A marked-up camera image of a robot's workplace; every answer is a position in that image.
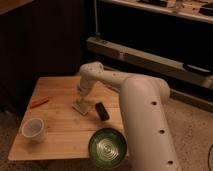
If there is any black rectangular block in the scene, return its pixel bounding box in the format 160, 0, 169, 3
95, 102, 109, 121

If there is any white sponge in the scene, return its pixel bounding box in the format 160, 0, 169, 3
72, 101, 90, 115

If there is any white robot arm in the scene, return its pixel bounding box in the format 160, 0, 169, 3
77, 62, 181, 171

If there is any grey metal shelf rail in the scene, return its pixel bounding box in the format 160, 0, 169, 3
86, 37, 213, 90

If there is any green bowl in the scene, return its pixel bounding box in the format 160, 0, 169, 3
88, 128, 127, 169

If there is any white plastic cup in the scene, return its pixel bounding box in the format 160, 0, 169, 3
21, 118, 46, 143

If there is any black object on shelf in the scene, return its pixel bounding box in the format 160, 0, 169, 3
182, 63, 213, 76

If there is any orange marker pen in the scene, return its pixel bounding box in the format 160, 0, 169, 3
29, 97, 49, 109

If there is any wooden table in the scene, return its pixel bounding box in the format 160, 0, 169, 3
8, 76, 123, 161

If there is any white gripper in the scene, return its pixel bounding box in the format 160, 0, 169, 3
77, 82, 94, 103

